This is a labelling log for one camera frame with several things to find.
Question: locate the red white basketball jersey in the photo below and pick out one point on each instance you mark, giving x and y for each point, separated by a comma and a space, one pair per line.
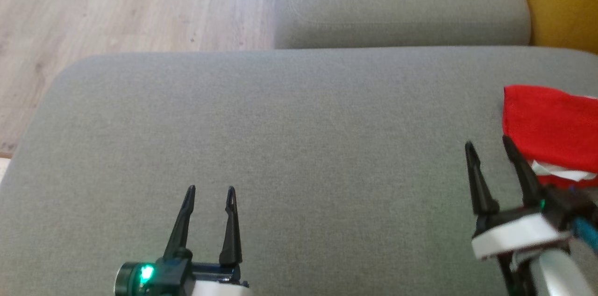
551, 123

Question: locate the red garment white trim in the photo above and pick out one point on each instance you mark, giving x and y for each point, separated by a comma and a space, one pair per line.
584, 184

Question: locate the large grey sofa chaise cushion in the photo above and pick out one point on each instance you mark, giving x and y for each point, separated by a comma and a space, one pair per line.
280, 146

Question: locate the long yellow sofa back cushion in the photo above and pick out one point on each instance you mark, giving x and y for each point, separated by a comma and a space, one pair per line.
565, 2

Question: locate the grey sofa seat cushion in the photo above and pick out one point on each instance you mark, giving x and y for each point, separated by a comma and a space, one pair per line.
397, 2

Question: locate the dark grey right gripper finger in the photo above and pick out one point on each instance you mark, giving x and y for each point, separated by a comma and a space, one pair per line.
480, 188
525, 179

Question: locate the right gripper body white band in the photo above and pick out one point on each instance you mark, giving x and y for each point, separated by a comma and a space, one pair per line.
514, 237

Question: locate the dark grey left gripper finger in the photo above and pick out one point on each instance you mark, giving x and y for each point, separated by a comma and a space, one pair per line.
182, 226
231, 235

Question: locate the black left wrist camera unit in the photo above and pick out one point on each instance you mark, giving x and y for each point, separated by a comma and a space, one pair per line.
163, 282

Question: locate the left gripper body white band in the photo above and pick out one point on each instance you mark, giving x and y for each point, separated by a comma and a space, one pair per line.
219, 286

